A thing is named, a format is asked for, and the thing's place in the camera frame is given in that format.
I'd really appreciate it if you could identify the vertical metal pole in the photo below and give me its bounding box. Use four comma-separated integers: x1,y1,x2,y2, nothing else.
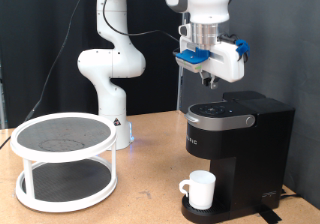
176,65,187,112

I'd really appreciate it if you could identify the blue cable clip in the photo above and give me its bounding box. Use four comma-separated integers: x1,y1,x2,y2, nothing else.
234,38,251,63

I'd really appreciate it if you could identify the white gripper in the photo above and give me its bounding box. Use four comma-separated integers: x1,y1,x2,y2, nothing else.
179,33,246,91

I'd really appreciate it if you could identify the black tape strip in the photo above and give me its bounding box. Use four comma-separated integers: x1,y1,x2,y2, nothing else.
258,205,283,224

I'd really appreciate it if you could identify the black Keurig coffee machine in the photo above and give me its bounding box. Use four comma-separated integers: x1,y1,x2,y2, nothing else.
180,90,296,224

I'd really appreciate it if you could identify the black machine power cord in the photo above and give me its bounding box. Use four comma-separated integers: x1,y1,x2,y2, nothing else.
279,187,303,200

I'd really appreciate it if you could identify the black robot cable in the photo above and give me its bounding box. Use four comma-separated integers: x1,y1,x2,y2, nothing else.
0,0,181,151

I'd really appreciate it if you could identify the black backdrop curtain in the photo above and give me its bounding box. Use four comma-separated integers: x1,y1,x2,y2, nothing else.
0,0,185,130

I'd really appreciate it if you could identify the grey frame bar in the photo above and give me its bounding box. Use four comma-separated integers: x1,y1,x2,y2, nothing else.
0,60,7,130

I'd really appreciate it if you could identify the white two-tier turntable stand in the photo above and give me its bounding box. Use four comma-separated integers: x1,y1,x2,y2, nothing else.
9,111,119,214

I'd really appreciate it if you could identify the white mug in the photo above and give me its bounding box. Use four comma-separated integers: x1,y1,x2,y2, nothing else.
178,169,217,211

